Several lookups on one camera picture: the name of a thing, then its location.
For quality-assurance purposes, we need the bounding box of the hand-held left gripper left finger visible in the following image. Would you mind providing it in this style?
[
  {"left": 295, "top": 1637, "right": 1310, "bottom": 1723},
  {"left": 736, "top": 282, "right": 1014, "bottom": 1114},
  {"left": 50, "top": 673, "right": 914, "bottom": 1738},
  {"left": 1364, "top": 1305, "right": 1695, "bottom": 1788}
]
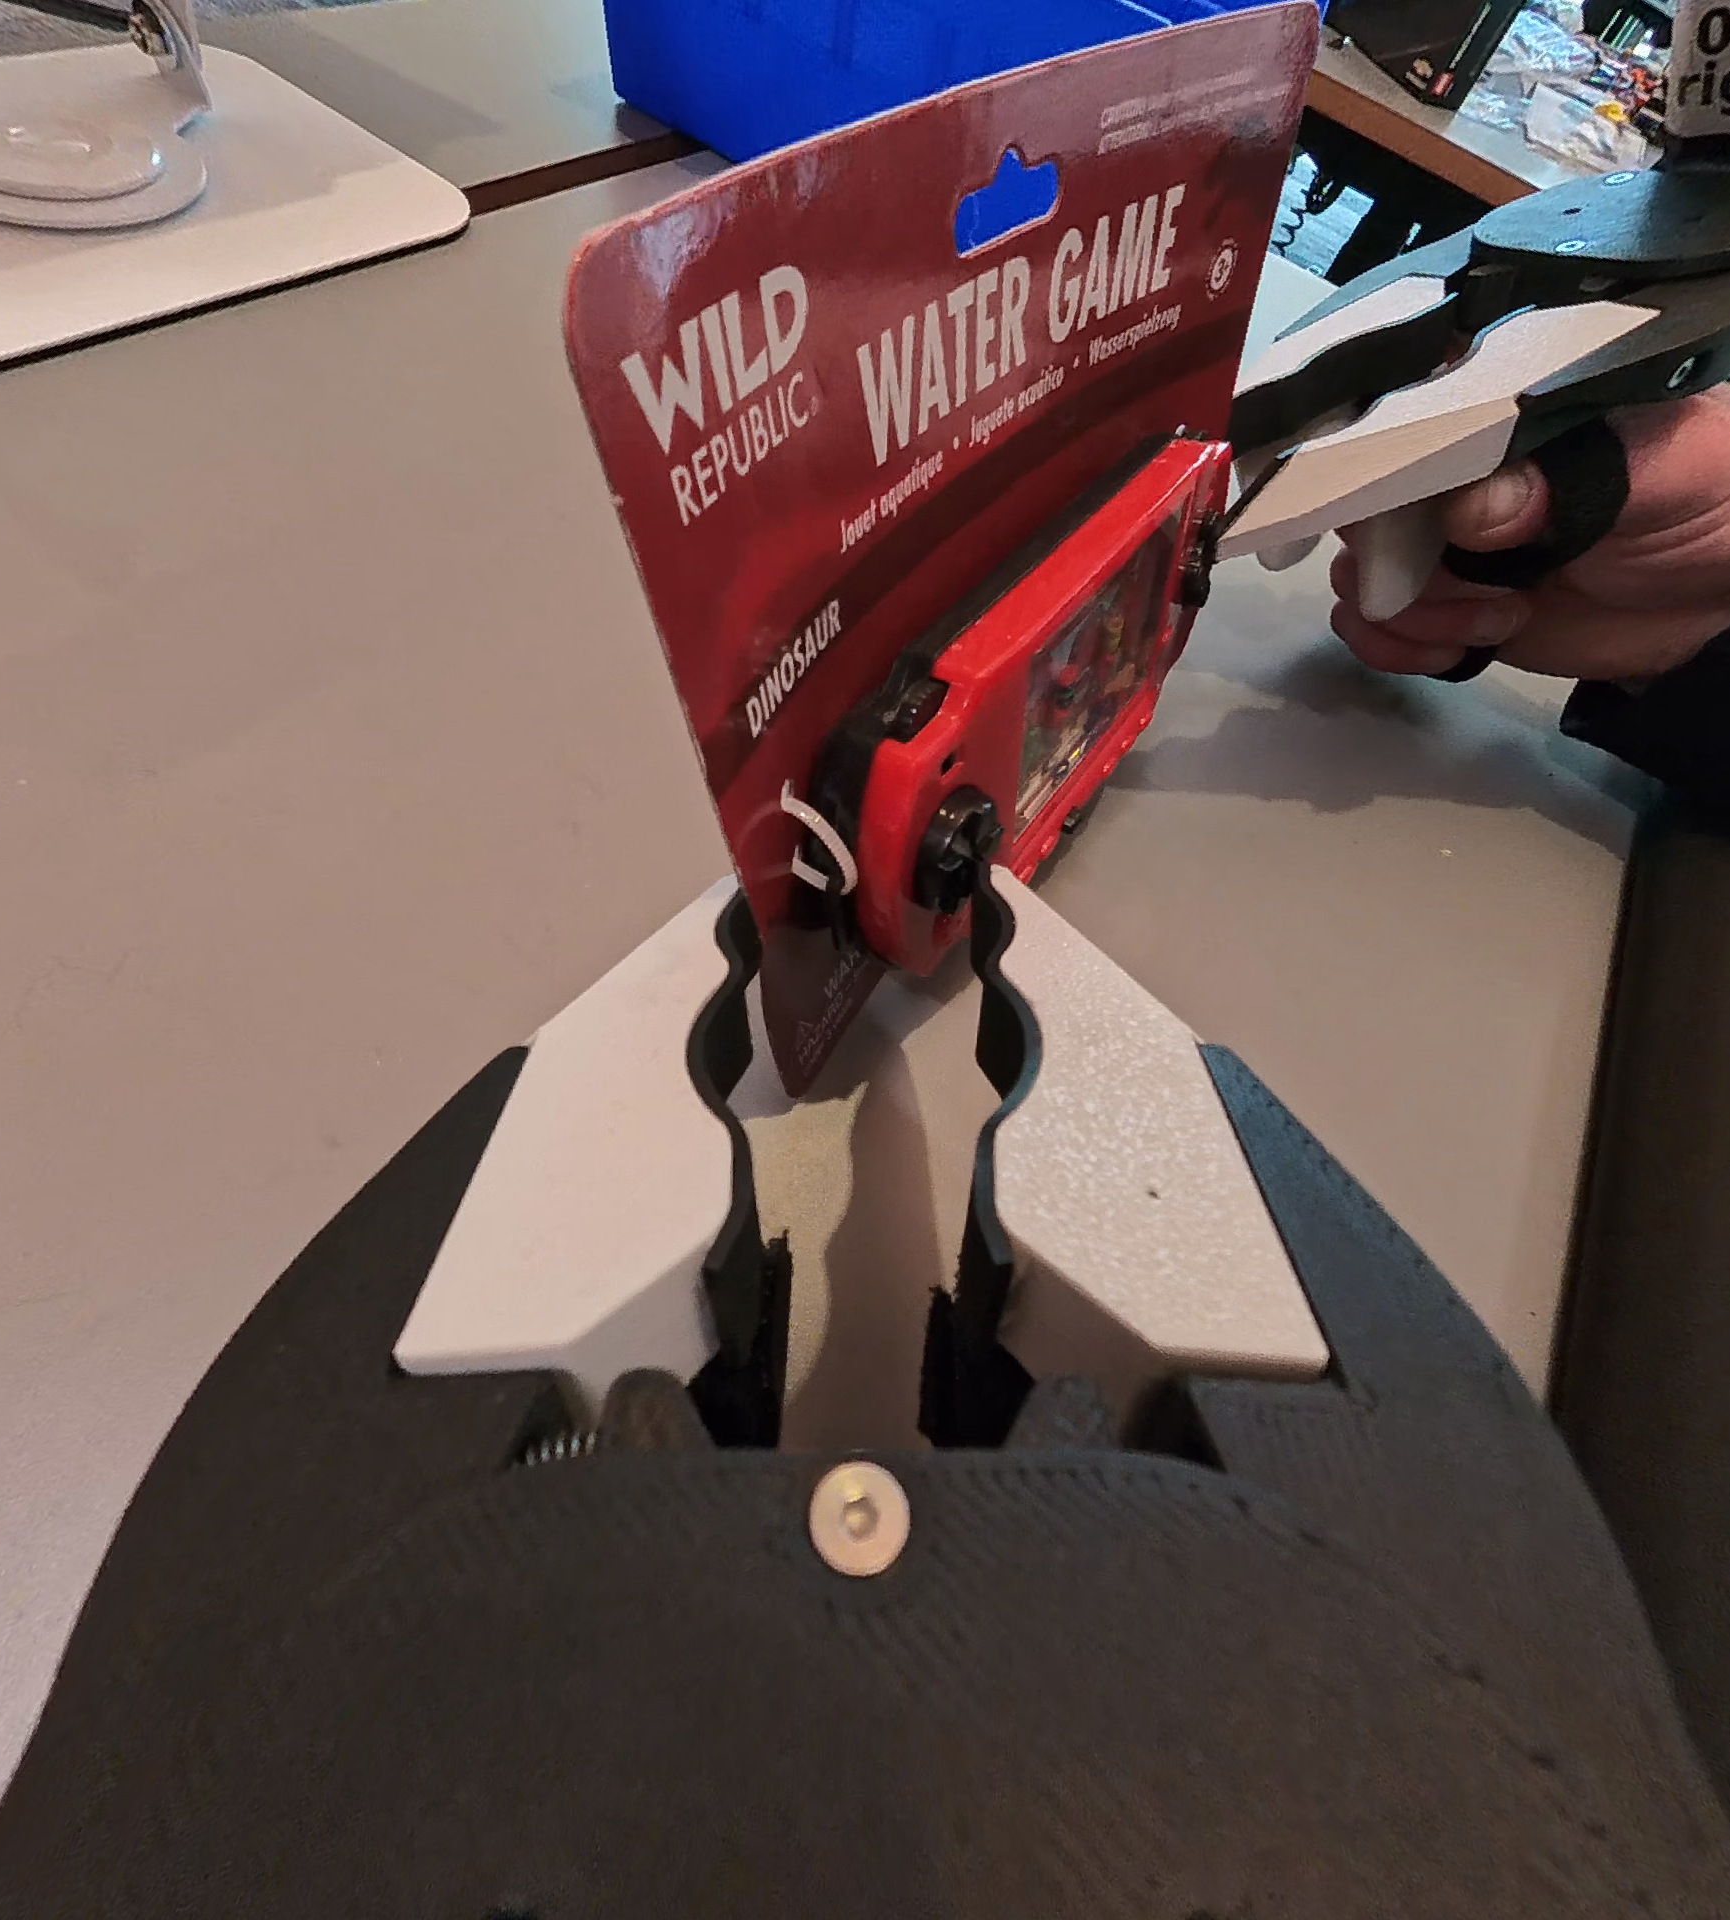
[{"left": 393, "top": 877, "right": 793, "bottom": 1451}]

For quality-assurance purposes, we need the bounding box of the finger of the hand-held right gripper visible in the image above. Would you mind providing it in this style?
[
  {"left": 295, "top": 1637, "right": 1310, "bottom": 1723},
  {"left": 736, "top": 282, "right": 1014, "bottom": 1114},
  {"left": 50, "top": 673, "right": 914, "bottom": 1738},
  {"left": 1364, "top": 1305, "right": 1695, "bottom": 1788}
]
[
  {"left": 1216, "top": 300, "right": 1667, "bottom": 625},
  {"left": 1225, "top": 247, "right": 1483, "bottom": 452}
]

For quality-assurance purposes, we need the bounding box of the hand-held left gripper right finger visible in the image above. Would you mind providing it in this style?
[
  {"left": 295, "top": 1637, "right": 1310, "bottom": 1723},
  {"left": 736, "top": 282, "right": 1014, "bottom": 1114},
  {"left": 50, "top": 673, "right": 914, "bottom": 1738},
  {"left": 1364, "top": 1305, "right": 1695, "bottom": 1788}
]
[{"left": 923, "top": 867, "right": 1333, "bottom": 1451}]

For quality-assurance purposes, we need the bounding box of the red handheld toy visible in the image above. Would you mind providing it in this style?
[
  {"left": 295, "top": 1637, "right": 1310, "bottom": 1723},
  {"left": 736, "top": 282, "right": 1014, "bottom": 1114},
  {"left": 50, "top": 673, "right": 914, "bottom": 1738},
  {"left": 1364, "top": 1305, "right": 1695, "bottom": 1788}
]
[{"left": 564, "top": 0, "right": 1325, "bottom": 1104}]

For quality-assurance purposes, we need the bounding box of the person's right hand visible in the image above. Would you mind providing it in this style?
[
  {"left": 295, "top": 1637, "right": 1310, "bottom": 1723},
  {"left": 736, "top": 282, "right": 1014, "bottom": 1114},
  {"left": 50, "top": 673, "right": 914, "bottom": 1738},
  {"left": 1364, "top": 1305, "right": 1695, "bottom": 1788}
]
[{"left": 1323, "top": 383, "right": 1730, "bottom": 685}]

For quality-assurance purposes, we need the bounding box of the wooden side table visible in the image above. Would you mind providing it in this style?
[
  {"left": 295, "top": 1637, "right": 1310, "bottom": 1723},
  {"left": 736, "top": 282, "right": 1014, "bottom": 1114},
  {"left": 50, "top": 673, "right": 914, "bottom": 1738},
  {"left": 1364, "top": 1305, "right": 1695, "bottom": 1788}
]
[{"left": 1307, "top": 60, "right": 1558, "bottom": 213}]

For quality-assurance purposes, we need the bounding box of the blue plastic bin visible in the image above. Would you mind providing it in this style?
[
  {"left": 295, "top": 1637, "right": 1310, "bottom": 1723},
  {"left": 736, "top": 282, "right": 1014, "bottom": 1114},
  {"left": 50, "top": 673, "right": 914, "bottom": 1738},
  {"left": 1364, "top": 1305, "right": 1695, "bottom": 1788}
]
[{"left": 603, "top": 0, "right": 1265, "bottom": 254}]

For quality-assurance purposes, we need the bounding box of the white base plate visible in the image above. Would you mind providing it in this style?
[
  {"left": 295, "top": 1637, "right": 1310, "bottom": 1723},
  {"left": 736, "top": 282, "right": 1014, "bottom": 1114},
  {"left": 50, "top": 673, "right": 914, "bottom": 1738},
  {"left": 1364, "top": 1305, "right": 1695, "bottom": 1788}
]
[{"left": 0, "top": 44, "right": 475, "bottom": 390}]

